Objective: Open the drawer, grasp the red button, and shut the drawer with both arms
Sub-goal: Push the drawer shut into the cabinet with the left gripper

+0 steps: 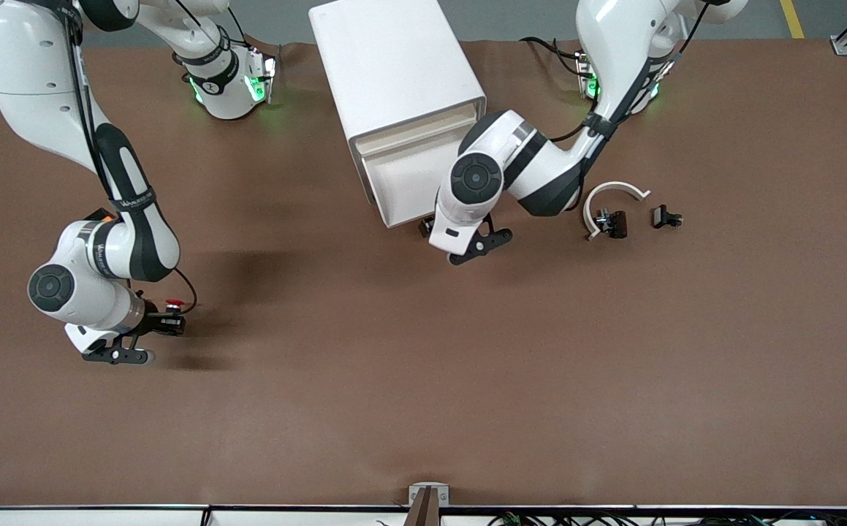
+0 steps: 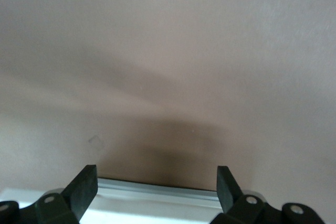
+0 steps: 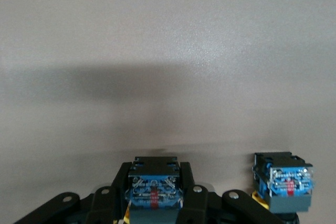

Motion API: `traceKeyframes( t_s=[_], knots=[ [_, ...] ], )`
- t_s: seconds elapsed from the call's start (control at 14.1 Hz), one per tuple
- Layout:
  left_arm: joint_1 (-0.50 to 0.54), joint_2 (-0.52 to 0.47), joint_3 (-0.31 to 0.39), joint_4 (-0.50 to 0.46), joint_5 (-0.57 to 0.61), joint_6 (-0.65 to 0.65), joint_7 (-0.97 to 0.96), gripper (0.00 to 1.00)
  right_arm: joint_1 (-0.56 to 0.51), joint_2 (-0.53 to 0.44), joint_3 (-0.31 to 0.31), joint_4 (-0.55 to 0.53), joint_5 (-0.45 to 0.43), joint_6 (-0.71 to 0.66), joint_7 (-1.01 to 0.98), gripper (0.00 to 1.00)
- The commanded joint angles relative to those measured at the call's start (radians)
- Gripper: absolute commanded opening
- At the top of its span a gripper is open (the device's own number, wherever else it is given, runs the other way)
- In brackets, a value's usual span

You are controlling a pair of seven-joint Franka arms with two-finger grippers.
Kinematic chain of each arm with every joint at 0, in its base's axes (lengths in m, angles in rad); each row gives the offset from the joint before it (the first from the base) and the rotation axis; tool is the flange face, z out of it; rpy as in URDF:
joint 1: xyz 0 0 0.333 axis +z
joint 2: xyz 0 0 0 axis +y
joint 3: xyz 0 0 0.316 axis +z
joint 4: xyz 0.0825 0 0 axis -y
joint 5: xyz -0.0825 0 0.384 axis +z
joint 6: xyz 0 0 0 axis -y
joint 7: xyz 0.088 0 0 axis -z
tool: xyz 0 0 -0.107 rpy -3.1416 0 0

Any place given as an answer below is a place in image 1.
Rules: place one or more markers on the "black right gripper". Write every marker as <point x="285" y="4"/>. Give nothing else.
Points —
<point x="153" y="320"/>

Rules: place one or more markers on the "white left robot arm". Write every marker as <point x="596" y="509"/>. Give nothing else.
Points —
<point x="613" y="44"/>

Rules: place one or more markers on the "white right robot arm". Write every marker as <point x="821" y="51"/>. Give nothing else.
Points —
<point x="36" y="66"/>

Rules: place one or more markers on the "white curved plastic part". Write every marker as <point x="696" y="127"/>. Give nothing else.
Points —
<point x="590" y="204"/>

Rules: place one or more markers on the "orange box with hole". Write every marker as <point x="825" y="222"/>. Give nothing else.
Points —
<point x="105" y="215"/>

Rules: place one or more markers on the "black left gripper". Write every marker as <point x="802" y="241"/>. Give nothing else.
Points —
<point x="427" y="226"/>

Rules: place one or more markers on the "small black component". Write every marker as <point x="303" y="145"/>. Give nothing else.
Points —
<point x="661" y="216"/>

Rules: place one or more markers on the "brown black electrical component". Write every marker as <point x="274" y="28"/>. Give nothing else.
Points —
<point x="617" y="223"/>

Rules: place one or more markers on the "grey metal bracket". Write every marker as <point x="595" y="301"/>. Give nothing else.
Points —
<point x="413" y="491"/>

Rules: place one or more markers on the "brown table cover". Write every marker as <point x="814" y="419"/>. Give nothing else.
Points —
<point x="394" y="365"/>

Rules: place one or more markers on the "red push button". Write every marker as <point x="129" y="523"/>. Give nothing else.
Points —
<point x="173" y="302"/>

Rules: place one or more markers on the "brown post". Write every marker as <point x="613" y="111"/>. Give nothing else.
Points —
<point x="423" y="511"/>

